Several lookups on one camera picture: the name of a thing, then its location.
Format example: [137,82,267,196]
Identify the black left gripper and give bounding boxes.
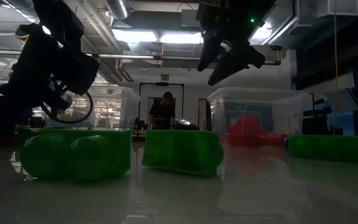
[0,23,75,151]

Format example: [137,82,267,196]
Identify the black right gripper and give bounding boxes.
[195,0,266,86]

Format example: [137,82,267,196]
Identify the small green toy block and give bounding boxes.
[141,129,225,178]
[19,127,132,182]

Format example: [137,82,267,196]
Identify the red toy block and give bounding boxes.
[228,113,264,138]
[261,132,288,147]

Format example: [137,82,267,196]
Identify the long green toy block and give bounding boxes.
[287,134,358,165]

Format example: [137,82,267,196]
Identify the ceiling light panel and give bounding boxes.
[112,29,158,44]
[159,32,203,45]

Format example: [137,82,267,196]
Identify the long ceiling pipe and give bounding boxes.
[85,52,282,65]

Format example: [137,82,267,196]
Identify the clear plastic bin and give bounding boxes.
[82,84,141,131]
[206,86,307,147]

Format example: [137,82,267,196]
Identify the person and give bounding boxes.
[147,91,177,131]

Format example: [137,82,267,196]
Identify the grey tilted panel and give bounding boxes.
[323,88,358,113]

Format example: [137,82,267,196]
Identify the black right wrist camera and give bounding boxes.
[244,0,276,37]

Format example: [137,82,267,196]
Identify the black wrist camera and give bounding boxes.
[244,0,276,37]
[59,51,100,96]

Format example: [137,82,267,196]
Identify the black metal gantry frame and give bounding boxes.
[138,82,185,131]

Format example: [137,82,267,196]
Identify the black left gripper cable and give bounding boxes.
[40,79,95,124]

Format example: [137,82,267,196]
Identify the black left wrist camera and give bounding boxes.
[59,51,100,96]

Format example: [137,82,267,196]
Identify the silver ceiling duct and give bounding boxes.
[106,0,131,20]

